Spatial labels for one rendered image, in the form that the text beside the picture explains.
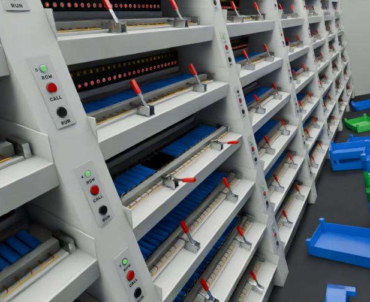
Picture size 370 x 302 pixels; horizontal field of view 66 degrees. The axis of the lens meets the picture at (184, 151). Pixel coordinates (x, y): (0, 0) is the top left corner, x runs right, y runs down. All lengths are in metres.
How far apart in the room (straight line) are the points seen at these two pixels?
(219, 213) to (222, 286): 0.22
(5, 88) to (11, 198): 0.19
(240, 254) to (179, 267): 0.35
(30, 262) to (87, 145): 0.22
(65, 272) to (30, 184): 0.17
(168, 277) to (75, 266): 0.27
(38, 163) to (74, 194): 0.08
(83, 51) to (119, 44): 0.10
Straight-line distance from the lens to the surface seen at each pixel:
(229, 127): 1.08
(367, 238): 1.65
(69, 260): 0.60
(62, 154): 0.54
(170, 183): 0.74
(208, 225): 0.91
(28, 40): 0.56
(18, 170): 0.53
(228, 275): 1.03
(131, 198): 0.69
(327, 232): 1.69
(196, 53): 1.10
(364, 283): 1.43
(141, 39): 0.74
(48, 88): 0.54
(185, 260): 0.81
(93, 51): 0.64
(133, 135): 0.65
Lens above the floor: 0.96
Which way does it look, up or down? 14 degrees down
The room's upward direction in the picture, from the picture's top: 18 degrees counter-clockwise
